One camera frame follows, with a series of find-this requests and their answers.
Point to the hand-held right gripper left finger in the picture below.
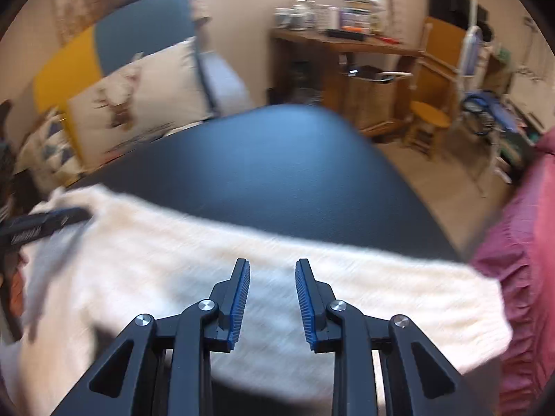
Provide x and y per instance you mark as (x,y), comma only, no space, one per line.
(240,299)

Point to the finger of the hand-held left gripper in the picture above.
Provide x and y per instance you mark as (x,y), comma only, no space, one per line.
(43,222)

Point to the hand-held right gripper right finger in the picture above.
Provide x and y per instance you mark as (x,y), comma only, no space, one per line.
(305,303)

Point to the cream knit sweater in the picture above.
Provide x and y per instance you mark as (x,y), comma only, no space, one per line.
(173,260)

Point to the triangle pattern pillow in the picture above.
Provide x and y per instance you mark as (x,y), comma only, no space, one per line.
(47,147)

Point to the deer print pillow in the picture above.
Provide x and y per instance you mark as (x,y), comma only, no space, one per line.
(143,91)

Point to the wicker basket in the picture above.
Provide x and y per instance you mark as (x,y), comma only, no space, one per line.
(368,99)

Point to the blue yellow grey sofa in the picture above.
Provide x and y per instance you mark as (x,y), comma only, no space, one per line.
(143,21)

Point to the wooden stool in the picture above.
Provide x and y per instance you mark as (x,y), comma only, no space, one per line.
(429,115)

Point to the pink quilt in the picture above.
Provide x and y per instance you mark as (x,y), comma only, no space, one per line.
(529,247)

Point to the wooden side table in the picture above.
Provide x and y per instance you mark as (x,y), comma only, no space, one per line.
(329,43)

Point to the cluster of jars and boxes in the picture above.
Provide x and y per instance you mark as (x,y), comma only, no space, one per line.
(329,15)

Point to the yellow wooden board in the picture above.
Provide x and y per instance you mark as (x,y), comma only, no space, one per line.
(446,47)

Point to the white metal stand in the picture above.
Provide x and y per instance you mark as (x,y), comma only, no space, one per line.
(472,39)

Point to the blue metal frame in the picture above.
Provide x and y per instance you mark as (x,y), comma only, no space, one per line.
(494,108)

